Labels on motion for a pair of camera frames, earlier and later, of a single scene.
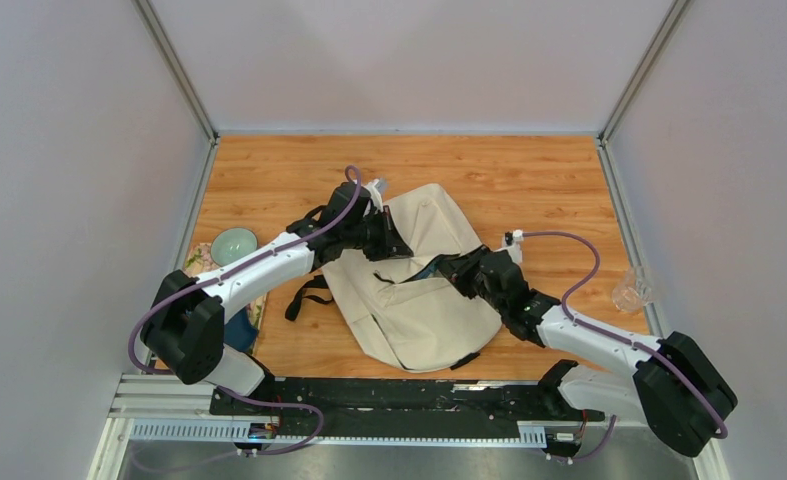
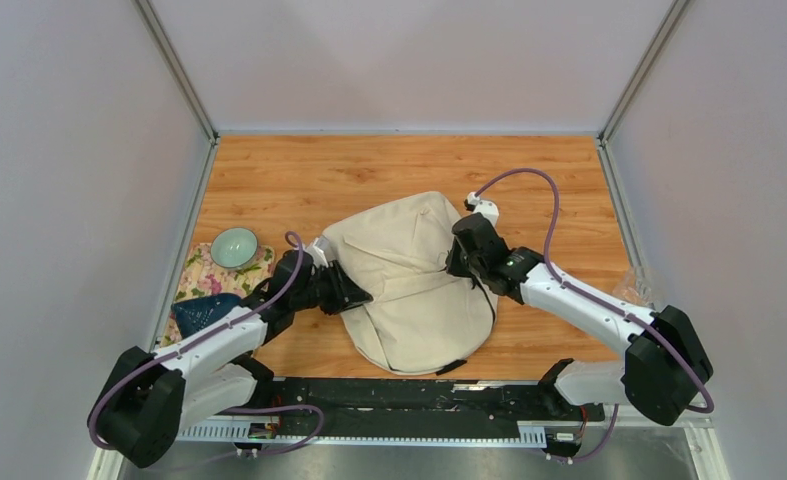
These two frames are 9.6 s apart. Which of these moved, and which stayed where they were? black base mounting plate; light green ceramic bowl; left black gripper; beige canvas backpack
Moved: beige canvas backpack; left black gripper
Stayed: light green ceramic bowl; black base mounting plate
